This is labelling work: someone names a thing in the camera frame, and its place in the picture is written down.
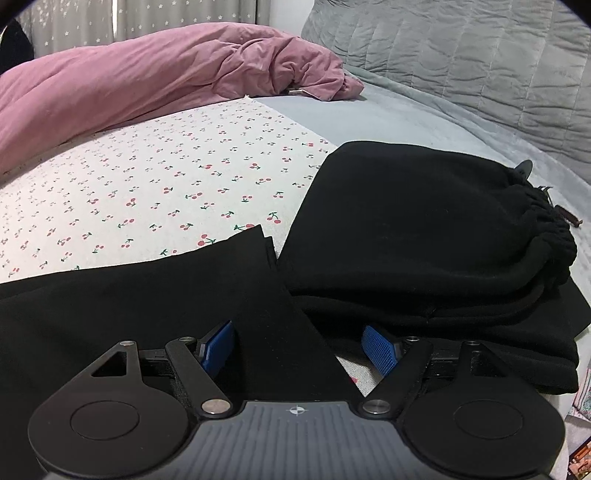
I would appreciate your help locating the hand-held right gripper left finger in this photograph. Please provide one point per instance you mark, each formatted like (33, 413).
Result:
(217, 351)

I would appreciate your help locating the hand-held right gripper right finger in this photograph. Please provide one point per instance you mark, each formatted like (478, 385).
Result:
(378, 347)

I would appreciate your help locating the cherry print bed sheet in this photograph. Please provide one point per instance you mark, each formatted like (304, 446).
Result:
(138, 184)

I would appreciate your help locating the patterned cloth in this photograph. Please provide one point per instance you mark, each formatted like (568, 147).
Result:
(582, 392)

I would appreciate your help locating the grey bed sheet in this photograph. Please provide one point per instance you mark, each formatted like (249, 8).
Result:
(369, 115)

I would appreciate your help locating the pink duvet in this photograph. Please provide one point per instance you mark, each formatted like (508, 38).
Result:
(138, 78)

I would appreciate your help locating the grey quilted headboard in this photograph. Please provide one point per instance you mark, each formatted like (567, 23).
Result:
(461, 46)

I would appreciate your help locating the grey star print curtain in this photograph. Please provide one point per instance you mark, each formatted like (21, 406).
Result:
(161, 18)

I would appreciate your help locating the dark cloth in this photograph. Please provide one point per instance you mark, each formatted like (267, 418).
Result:
(14, 46)

